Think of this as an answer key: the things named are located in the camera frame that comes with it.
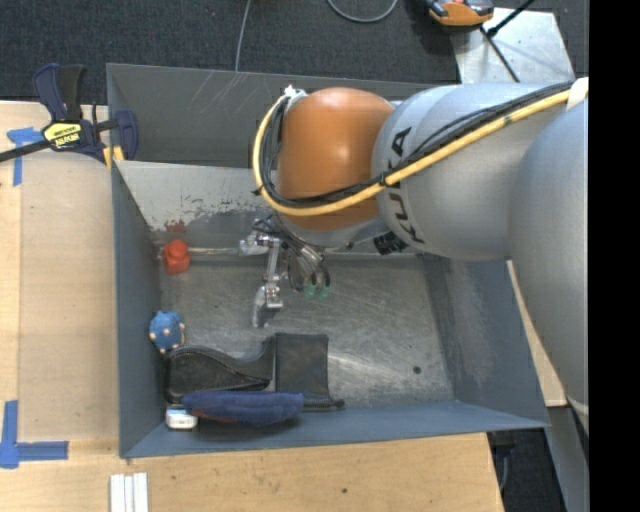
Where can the small white box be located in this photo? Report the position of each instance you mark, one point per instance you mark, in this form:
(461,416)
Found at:
(179,419)

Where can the dark blue rolled cloth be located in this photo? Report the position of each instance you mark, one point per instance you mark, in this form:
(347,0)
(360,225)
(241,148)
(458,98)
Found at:
(245,406)

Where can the black cylinder on white bracket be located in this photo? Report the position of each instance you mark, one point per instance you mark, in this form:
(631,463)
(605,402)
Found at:
(390,244)

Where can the grey metal bin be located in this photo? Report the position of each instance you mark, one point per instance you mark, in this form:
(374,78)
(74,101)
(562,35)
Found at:
(380,345)

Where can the pale wood flat board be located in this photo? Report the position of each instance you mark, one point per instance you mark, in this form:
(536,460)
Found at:
(67,300)

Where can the blue spotted toy ball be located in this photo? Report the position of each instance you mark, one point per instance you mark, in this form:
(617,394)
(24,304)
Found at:
(166,330)

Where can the black flat pouch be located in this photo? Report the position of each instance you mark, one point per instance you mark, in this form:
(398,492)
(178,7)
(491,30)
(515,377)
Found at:
(301,365)

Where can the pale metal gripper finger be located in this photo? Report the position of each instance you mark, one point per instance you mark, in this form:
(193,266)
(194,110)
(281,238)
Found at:
(274,298)
(259,307)

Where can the black curved shoe-shaped object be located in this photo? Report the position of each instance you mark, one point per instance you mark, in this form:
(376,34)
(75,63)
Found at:
(205,370)

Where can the red plastic toy block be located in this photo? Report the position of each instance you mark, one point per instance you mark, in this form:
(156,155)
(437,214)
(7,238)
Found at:
(176,257)

